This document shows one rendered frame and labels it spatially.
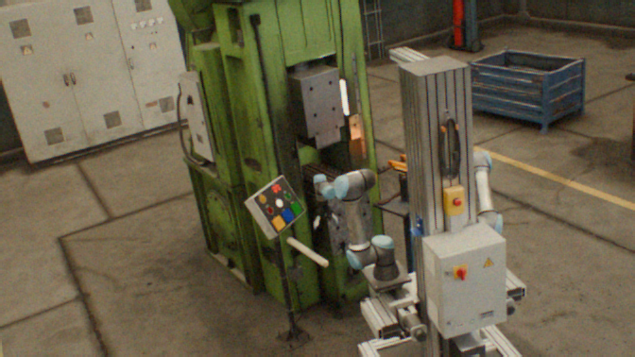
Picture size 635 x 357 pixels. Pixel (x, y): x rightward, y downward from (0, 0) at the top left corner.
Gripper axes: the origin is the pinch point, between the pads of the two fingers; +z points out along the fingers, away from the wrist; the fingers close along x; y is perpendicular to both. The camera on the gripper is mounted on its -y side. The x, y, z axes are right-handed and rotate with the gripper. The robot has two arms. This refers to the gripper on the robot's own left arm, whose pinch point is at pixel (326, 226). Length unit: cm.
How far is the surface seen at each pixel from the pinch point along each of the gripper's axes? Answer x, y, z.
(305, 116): 6, -43, -58
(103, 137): -185, -539, 75
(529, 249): 173, -48, 94
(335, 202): 17.7, -40.6, 6.3
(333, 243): 11, -38, 36
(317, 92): 17, -47, -72
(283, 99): -5, -54, -69
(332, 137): 23, -49, -38
